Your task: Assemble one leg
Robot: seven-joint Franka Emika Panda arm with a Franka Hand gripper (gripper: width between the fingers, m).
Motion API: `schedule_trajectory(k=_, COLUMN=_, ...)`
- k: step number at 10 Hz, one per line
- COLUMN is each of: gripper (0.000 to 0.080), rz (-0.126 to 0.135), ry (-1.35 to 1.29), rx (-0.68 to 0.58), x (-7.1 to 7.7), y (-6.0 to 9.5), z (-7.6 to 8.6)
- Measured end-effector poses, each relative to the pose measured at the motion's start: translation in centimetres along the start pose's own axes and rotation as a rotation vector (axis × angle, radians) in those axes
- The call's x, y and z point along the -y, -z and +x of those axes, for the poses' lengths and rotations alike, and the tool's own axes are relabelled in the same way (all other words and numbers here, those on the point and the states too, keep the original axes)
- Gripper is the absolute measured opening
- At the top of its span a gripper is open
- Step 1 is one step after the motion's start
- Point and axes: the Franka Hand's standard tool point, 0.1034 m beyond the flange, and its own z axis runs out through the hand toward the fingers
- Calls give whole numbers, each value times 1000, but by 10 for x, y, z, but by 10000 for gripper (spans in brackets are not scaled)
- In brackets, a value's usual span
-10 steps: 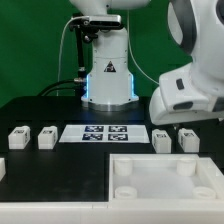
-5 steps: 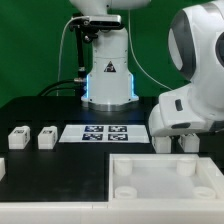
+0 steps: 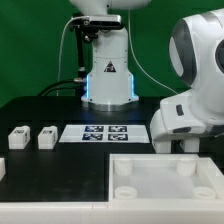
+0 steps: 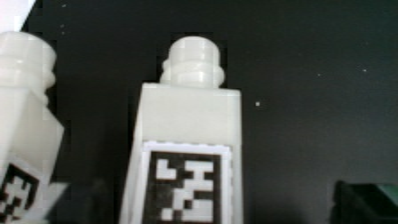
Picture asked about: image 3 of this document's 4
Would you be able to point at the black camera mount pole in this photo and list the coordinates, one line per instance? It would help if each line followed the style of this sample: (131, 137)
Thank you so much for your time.
(86, 35)

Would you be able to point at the white sheet with AprilTags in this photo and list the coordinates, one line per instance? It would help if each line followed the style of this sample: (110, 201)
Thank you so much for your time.
(105, 134)

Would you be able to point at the black camera on mount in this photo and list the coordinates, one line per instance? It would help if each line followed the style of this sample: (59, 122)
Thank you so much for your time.
(104, 22)

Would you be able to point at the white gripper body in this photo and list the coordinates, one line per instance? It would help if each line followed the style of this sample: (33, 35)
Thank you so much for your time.
(180, 118)

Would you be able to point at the white left obstacle block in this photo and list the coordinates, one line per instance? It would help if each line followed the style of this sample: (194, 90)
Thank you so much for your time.
(2, 168)

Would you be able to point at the white square tabletop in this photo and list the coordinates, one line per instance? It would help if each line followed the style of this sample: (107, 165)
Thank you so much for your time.
(164, 176)

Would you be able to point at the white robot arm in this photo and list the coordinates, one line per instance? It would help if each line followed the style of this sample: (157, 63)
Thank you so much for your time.
(196, 50)

